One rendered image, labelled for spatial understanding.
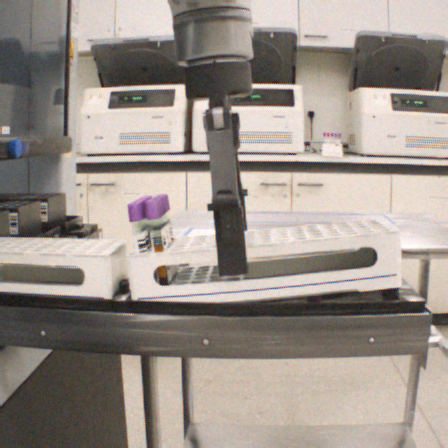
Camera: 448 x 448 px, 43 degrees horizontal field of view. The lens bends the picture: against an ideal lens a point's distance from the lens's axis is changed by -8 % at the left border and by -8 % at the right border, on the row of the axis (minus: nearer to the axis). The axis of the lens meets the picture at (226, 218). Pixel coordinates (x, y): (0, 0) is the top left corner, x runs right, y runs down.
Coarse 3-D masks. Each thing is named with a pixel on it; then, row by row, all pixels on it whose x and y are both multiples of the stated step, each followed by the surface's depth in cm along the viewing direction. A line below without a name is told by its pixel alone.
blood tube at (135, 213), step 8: (128, 208) 64; (136, 208) 63; (136, 216) 63; (136, 224) 64; (136, 232) 64; (144, 232) 64; (136, 240) 64; (144, 240) 64; (136, 248) 64; (144, 248) 64
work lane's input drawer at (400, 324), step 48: (384, 288) 71; (0, 336) 64; (48, 336) 64; (96, 336) 63; (144, 336) 63; (192, 336) 63; (240, 336) 62; (288, 336) 62; (336, 336) 62; (384, 336) 62; (432, 336) 70
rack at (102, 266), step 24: (0, 240) 72; (24, 240) 73; (48, 240) 72; (72, 240) 73; (96, 240) 73; (120, 240) 73; (0, 264) 75; (48, 264) 64; (72, 264) 64; (96, 264) 64; (120, 264) 69; (0, 288) 65; (24, 288) 65; (48, 288) 65; (72, 288) 64; (96, 288) 64
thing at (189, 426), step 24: (192, 216) 130; (264, 216) 130; (288, 216) 130; (312, 216) 130; (336, 216) 130; (360, 216) 130; (384, 216) 129; (408, 216) 130; (432, 216) 130; (408, 240) 99; (432, 240) 98; (144, 360) 99; (192, 360) 144; (144, 384) 99; (192, 384) 145; (408, 384) 140; (144, 408) 100; (192, 408) 145; (408, 408) 139; (192, 432) 139; (216, 432) 140; (240, 432) 140; (264, 432) 139; (288, 432) 139; (312, 432) 138; (336, 432) 138; (360, 432) 137; (384, 432) 136; (408, 432) 135
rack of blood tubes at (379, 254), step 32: (320, 224) 72; (352, 224) 70; (384, 224) 67; (128, 256) 64; (160, 256) 63; (192, 256) 63; (256, 256) 63; (320, 256) 72; (352, 256) 72; (384, 256) 62; (160, 288) 64; (192, 288) 64; (224, 288) 64; (256, 288) 63; (288, 288) 63; (320, 288) 63; (352, 288) 63
